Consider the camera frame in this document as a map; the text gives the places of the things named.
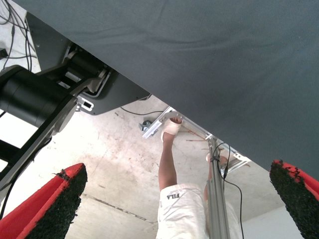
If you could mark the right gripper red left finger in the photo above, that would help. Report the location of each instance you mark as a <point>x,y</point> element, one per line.
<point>45,211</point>

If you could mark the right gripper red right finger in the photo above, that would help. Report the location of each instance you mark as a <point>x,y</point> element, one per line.
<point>299,199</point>

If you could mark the aluminium table leg profile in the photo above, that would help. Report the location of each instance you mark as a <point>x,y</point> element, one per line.
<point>218,199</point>

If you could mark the bare person leg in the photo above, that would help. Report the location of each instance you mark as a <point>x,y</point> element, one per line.
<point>207,189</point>
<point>167,164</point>

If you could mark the white shorts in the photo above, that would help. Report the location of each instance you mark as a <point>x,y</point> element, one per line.
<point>179,214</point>

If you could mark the grey caster wheel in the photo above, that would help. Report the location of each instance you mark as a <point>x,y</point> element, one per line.
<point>145,125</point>

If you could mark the dark grey table cloth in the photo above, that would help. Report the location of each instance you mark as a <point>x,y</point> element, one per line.
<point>224,62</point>

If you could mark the black jointed robot frame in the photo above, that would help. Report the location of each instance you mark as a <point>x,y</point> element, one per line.
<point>25,94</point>

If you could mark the long aluminium rail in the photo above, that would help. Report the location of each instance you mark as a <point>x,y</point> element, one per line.
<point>200,130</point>

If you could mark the short aluminium rail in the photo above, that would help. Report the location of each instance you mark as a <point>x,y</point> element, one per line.
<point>153,129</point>

